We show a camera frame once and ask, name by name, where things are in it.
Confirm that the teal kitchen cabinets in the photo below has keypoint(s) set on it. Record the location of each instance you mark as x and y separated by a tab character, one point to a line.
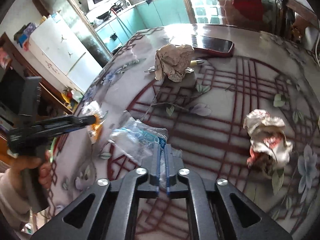
121	27

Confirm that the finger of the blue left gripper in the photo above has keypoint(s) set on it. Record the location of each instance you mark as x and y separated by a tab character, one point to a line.
72	122

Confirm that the red black smartphone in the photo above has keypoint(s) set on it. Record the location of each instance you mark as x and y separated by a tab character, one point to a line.
212	46

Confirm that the clear plastic bag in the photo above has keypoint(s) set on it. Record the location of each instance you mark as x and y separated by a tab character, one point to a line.
136	139

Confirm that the orange white snack bag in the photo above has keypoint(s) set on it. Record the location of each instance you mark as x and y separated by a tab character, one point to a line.
95	117

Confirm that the crumpled red white paper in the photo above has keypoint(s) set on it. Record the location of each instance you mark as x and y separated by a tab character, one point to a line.
269	148

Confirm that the black wok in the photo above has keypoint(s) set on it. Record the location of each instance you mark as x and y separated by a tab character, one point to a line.
105	16

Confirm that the person's left hand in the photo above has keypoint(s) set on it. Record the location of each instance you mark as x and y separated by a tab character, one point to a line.
25	162

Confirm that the wooden chair far side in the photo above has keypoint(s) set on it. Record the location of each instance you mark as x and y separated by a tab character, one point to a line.
293	19

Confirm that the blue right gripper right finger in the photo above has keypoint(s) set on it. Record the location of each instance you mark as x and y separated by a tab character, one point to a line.
169	168

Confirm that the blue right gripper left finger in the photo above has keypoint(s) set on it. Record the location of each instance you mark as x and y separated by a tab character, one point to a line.
155	170

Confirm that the crumpled beige paper ball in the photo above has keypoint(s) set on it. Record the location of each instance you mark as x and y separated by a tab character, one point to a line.
172	61

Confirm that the white refrigerator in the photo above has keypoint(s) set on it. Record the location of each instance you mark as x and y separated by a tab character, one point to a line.
59	50

